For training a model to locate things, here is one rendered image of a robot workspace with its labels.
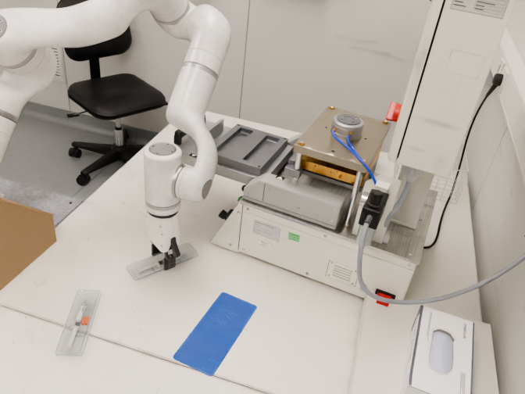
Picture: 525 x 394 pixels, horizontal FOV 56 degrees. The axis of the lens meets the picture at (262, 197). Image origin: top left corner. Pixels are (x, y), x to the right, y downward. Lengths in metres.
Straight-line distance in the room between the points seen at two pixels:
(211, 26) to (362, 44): 1.64
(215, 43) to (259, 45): 1.70
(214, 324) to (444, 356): 0.50
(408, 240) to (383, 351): 0.28
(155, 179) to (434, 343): 0.69
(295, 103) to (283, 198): 1.76
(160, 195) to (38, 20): 0.51
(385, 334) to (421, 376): 0.17
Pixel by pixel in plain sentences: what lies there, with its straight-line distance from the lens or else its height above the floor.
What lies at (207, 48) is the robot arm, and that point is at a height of 1.28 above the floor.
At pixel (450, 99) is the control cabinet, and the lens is 1.03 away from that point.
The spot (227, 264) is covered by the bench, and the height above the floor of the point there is 0.75.
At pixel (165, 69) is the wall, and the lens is 3.17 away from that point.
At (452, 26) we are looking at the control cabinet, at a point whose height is 1.44.
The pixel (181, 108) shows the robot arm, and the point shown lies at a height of 1.17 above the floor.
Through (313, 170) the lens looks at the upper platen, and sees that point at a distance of 1.23.
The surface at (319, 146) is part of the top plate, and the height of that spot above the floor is 1.11.
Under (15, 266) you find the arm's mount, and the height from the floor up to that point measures 0.78.
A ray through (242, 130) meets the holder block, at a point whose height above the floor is 0.99.
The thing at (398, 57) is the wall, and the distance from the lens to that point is 2.79.
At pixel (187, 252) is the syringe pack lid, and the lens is 1.35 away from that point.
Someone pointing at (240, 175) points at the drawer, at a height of 0.96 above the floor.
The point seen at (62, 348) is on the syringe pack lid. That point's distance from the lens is 1.16.
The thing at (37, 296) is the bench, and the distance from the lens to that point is 1.31.
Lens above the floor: 1.66
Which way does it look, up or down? 34 degrees down
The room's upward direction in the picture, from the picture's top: 7 degrees clockwise
